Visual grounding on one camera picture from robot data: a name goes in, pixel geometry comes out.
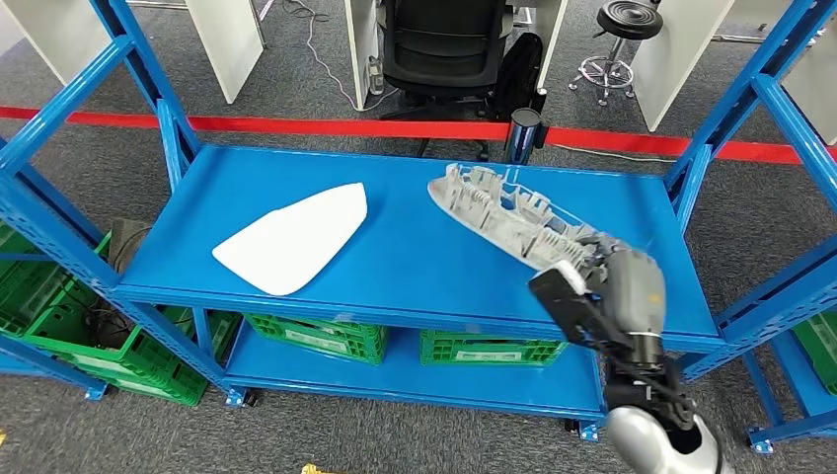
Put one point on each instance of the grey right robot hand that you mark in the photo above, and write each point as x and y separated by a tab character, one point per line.
637	294

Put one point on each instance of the grey plastic wheel cover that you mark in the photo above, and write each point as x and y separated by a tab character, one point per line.
497	209

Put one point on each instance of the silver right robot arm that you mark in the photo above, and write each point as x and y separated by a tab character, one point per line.
644	435

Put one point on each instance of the red barrier belt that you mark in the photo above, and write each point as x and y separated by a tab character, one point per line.
621	141
327	127

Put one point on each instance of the green plastic crate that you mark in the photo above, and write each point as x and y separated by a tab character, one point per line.
438	339
366	353
183	392
366	330
821	353
16	294
438	356
65	353

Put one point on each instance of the white desk panel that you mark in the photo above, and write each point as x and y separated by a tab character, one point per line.
358	46
814	91
552	33
59	33
225	46
673	65

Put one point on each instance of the black backpack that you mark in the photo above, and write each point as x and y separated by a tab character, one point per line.
516	72

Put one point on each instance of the black round stool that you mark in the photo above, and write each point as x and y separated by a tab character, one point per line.
629	18

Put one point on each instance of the black office chair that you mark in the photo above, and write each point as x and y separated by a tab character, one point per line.
444	39

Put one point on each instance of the white power strip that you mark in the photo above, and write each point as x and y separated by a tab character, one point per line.
374	78

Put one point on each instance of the white curved plastic panel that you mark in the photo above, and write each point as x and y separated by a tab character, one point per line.
294	242

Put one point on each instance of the dark grey floor box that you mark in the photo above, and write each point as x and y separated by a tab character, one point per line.
127	242

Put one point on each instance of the blue chrome stanchion post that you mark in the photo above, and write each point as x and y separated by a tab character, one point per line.
521	137

